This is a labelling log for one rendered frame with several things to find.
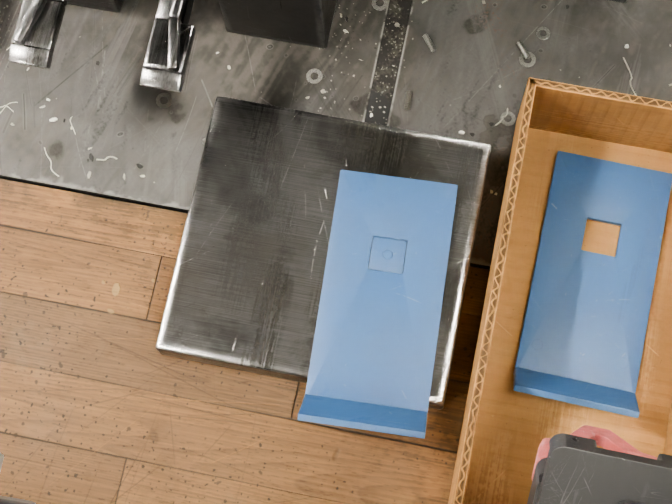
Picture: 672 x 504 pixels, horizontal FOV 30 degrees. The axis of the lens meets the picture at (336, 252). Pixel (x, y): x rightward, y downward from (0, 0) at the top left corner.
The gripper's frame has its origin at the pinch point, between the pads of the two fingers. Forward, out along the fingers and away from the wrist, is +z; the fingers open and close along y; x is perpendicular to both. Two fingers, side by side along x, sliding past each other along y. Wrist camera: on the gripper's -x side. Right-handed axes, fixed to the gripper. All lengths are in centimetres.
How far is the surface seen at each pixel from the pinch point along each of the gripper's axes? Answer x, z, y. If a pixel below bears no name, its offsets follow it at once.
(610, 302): -1.0, 13.4, 4.2
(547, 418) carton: 1.4, 9.8, -2.3
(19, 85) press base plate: 37.3, 18.2, 9.1
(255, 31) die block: 23.3, 20.6, 14.8
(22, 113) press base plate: 36.6, 17.2, 7.7
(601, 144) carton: 0.9, 19.0, 12.1
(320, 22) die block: 19.0, 18.0, 16.5
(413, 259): 10.7, 12.2, 4.8
